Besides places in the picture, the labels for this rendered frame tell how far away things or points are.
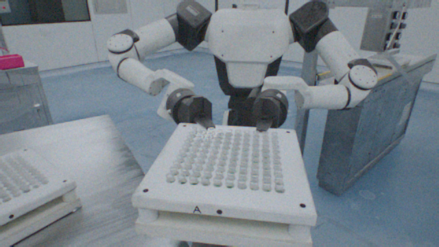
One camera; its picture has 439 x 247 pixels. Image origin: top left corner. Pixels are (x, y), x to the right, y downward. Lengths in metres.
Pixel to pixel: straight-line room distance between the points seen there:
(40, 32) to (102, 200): 5.02
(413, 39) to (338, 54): 4.23
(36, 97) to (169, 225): 2.39
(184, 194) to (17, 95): 2.37
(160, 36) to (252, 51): 0.31
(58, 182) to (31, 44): 4.97
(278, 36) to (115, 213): 0.69
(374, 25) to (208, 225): 1.35
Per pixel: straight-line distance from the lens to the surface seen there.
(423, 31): 5.13
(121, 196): 0.72
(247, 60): 0.95
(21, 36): 5.55
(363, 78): 0.88
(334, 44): 0.96
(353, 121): 1.86
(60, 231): 0.68
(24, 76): 2.67
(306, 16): 1.00
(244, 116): 1.06
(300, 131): 1.82
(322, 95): 0.82
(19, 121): 2.74
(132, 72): 0.86
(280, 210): 0.37
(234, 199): 0.38
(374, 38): 1.59
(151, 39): 0.97
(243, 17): 0.96
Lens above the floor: 1.26
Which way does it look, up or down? 24 degrees down
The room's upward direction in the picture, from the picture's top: straight up
